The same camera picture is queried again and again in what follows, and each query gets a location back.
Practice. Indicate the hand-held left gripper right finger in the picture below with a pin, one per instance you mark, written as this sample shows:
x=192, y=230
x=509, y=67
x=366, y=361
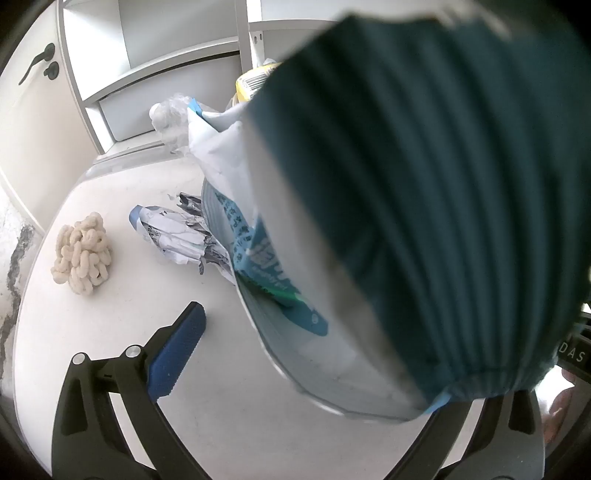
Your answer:
x=445, y=429

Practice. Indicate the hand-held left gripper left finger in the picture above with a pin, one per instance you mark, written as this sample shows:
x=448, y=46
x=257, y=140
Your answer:
x=180, y=355

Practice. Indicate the white bag with blue print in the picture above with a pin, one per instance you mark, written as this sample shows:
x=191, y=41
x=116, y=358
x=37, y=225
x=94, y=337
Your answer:
x=277, y=286

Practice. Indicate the teal ribbed bag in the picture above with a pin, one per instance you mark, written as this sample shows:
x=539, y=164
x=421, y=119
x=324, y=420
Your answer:
x=415, y=184

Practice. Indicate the clear plastic bag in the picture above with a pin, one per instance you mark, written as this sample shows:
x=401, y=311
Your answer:
x=173, y=120

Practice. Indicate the person's right hand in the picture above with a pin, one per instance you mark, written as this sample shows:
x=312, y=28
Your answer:
x=556, y=410

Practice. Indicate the crumpled printed paper wrapper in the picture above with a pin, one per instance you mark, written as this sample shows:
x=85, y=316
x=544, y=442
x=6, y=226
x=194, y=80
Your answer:
x=175, y=230

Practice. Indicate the white door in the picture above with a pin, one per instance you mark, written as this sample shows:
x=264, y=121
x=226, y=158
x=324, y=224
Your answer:
x=46, y=138

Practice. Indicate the yellow packet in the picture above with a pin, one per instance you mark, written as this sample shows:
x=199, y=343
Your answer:
x=251, y=81

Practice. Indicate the white shelf unit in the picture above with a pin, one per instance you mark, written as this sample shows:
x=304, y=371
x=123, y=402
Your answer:
x=161, y=69

